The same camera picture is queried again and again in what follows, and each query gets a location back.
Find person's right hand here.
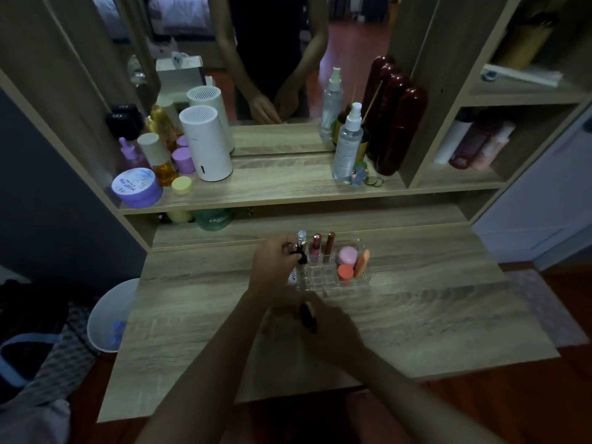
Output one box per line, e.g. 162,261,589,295
277,294,367,371

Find clear spray bottle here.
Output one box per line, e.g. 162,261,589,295
331,102,364,182

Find black bag with blue strap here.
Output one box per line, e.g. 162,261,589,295
0,277,75,405

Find white cylindrical humidifier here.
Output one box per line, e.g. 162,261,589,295
179,105,234,183

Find person's left forearm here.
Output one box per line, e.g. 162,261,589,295
135,289,280,444

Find pink bottle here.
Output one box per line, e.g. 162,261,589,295
471,121,517,171

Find grey floor rug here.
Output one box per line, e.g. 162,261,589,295
504,269,590,349

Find dark red bottle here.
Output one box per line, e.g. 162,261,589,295
449,117,495,170

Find white cabinet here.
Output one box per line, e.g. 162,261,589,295
472,106,592,272

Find clear acrylic makeup organizer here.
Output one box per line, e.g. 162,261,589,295
289,239,373,299

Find wooden vanity shelf unit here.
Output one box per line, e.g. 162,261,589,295
0,0,592,254

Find black lipstick tube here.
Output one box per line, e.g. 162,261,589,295
299,302,319,335

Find wall mirror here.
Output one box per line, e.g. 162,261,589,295
88,0,442,158

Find checked cloth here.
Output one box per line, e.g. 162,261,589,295
25,302,98,407

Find amber bottle with white cap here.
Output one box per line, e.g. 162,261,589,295
137,132,179,187

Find white flat packet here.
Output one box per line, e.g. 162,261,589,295
480,64,565,88

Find amber reed diffuser bottle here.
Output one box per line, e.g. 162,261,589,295
356,79,384,164

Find purple round jar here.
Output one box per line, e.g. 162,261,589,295
111,167,164,209

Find golden brown bottle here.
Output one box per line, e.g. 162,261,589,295
497,14,558,72

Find white waste bin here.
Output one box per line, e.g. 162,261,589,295
87,277,140,354

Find person's right forearm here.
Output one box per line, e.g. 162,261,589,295
354,349,507,444

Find dark red glossy case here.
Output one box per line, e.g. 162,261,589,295
368,74,429,177

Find purple pump bottle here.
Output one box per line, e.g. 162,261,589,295
118,137,150,172

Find green jar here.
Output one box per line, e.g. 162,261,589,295
193,208,234,232

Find bottle with purple cap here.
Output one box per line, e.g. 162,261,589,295
171,147,197,175

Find person's left hand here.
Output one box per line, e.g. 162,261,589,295
247,234,304,304

